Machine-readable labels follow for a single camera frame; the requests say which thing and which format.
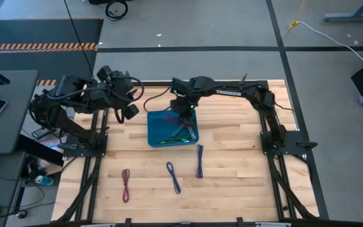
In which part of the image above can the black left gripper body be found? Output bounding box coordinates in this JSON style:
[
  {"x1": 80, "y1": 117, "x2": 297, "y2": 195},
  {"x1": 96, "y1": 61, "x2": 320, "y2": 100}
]
[{"x1": 105, "y1": 74, "x2": 138, "y2": 110}]

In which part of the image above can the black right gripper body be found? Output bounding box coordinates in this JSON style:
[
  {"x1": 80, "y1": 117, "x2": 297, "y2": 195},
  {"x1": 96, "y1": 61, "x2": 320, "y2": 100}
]
[{"x1": 170, "y1": 95, "x2": 199, "y2": 124}]

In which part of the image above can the light teal USB-C cable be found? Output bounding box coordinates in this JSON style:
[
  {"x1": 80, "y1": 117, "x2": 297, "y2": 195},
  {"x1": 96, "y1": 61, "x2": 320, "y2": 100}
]
[{"x1": 171, "y1": 124, "x2": 185, "y2": 137}]

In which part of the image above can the magenta USB-C cable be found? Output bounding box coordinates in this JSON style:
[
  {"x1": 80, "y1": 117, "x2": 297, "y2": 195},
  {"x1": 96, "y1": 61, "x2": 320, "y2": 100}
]
[{"x1": 163, "y1": 115, "x2": 185, "y2": 126}]

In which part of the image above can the green USB-C cable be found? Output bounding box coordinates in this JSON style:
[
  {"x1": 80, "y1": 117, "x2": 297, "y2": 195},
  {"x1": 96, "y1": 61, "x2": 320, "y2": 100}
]
[{"x1": 159, "y1": 135, "x2": 190, "y2": 144}]

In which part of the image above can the blue plastic tray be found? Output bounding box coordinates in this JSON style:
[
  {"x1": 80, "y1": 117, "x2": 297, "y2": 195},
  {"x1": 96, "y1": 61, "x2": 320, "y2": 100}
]
[{"x1": 146, "y1": 109, "x2": 200, "y2": 148}]

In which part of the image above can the dark purple USB-C cable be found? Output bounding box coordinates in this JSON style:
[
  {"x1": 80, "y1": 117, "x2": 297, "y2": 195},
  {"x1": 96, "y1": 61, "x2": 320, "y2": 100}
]
[{"x1": 195, "y1": 144, "x2": 204, "y2": 180}]

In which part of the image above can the blue USB-C cable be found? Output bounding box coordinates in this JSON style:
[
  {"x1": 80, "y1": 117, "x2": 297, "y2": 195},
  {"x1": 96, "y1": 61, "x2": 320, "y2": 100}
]
[{"x1": 166, "y1": 161, "x2": 182, "y2": 195}]

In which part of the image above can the dark red USB-C cable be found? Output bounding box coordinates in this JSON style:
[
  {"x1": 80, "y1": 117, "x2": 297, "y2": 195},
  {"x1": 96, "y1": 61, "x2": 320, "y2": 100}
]
[{"x1": 121, "y1": 168, "x2": 131, "y2": 204}]

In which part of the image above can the black power adapter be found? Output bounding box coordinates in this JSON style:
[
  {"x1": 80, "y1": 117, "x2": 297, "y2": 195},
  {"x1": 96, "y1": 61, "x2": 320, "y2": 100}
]
[{"x1": 31, "y1": 127, "x2": 52, "y2": 140}]

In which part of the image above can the black desk support beam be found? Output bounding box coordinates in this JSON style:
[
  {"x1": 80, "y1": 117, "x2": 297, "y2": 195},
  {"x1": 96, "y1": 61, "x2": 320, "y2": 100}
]
[{"x1": 16, "y1": 134, "x2": 65, "y2": 167}]

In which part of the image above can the teal drink can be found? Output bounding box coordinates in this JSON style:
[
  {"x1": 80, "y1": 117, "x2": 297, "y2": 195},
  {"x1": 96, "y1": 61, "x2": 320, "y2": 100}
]
[{"x1": 33, "y1": 175, "x2": 55, "y2": 187}]

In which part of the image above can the black hazard-striped floor mat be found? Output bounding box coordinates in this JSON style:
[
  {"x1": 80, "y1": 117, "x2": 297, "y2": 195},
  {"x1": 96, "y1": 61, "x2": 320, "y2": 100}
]
[{"x1": 0, "y1": 17, "x2": 105, "y2": 86}]

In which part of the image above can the grey lower desk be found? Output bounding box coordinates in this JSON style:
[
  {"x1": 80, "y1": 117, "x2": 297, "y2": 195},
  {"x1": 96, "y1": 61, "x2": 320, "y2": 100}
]
[{"x1": 0, "y1": 151, "x2": 27, "y2": 227}]

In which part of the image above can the grey table leg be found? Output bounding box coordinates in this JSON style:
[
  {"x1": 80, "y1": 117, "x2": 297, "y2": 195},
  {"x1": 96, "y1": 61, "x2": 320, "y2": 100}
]
[{"x1": 323, "y1": 0, "x2": 363, "y2": 23}]

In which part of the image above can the black aluminium table frame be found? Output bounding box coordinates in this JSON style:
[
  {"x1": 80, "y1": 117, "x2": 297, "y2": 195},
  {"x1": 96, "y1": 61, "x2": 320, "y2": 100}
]
[{"x1": 55, "y1": 79, "x2": 321, "y2": 227}]

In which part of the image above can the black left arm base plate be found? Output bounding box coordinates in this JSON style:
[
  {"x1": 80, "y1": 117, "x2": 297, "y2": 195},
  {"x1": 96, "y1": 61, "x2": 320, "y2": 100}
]
[{"x1": 62, "y1": 132, "x2": 108, "y2": 158}]

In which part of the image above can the thin black floor cable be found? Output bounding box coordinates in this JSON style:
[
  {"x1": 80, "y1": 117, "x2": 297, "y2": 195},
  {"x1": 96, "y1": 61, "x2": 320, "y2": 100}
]
[{"x1": 62, "y1": 0, "x2": 96, "y2": 79}]

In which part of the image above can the coiled black cable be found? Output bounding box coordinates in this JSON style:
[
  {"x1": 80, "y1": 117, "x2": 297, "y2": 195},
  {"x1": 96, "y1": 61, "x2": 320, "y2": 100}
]
[{"x1": 105, "y1": 0, "x2": 129, "y2": 21}]

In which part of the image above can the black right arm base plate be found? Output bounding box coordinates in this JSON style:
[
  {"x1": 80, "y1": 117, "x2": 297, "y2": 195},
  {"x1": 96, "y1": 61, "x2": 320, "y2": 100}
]
[{"x1": 260, "y1": 131, "x2": 318, "y2": 156}]

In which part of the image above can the yellow floor cable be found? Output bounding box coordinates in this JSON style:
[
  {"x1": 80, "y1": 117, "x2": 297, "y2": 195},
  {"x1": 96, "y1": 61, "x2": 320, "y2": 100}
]
[{"x1": 287, "y1": 0, "x2": 307, "y2": 30}]

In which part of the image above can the white floor cable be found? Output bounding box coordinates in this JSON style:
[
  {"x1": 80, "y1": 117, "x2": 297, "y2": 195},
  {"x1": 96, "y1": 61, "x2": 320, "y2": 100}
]
[{"x1": 296, "y1": 20, "x2": 363, "y2": 64}]

